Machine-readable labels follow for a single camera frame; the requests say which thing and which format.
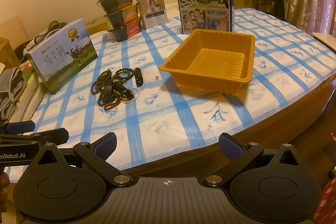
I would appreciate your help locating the black wristband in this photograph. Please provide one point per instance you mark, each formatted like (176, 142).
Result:
(138, 77)

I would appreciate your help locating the small white box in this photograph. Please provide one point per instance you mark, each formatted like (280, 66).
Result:
(153, 11)

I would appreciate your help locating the blue milk carton box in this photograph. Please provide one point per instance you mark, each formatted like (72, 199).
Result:
(202, 3)

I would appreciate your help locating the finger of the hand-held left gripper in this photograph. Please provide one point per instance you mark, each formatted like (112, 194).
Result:
(52, 134)
(21, 127)

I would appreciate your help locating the wooden furniture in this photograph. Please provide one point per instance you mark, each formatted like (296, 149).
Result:
(8, 53)

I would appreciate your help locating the green meadow milk box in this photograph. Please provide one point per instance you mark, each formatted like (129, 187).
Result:
(63, 56)

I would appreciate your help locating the person's left hand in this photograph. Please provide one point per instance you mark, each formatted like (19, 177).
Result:
(4, 180)

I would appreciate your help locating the yellow plastic tray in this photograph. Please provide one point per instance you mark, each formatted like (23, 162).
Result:
(218, 61)

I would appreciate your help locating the white wooden chair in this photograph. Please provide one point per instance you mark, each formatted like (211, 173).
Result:
(325, 39)

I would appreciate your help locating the grey cloth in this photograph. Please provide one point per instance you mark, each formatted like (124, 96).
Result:
(10, 87)

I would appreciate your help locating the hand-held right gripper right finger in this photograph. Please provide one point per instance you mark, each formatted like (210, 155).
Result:
(229, 146)

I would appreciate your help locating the black bowl yellow label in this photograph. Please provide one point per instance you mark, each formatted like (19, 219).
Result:
(118, 16)

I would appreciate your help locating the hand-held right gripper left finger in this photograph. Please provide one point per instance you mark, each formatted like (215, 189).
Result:
(105, 146)

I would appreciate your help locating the black bowl dark label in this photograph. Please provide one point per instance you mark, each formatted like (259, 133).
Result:
(113, 2)

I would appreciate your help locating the stack of books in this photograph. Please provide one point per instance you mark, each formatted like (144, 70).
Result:
(29, 82)

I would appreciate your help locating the red checked cloth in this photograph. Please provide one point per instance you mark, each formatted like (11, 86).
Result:
(329, 200)

